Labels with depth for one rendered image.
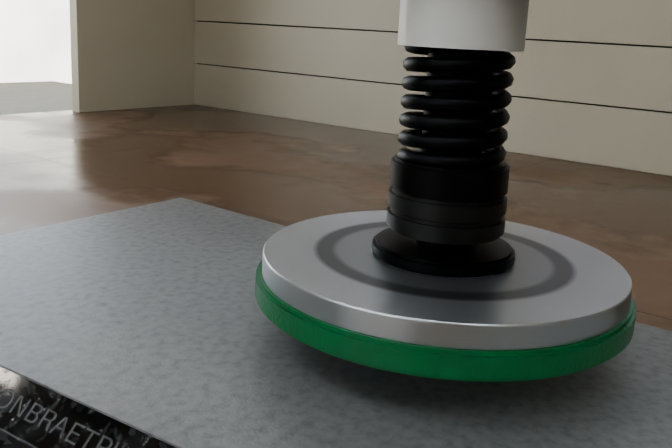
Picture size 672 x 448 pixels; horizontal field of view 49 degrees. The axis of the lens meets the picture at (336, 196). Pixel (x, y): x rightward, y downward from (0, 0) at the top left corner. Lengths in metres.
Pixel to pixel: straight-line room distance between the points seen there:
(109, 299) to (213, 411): 0.17
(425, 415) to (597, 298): 0.11
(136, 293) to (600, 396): 0.30
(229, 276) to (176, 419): 0.21
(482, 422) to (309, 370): 0.10
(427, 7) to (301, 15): 7.72
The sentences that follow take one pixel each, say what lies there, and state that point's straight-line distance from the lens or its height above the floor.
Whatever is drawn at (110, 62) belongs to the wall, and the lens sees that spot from 8.52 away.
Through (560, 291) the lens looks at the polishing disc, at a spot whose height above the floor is 0.91.
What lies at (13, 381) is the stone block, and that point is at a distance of 0.44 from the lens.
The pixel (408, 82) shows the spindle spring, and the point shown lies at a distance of 0.41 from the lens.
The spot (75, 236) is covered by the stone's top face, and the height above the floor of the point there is 0.85.
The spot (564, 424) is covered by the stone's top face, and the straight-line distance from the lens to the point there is 0.40.
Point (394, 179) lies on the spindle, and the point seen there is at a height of 0.95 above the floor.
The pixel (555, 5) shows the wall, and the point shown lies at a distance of 6.70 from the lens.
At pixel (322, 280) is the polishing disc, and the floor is 0.91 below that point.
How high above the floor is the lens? 1.04
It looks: 13 degrees down
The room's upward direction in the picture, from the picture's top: 3 degrees clockwise
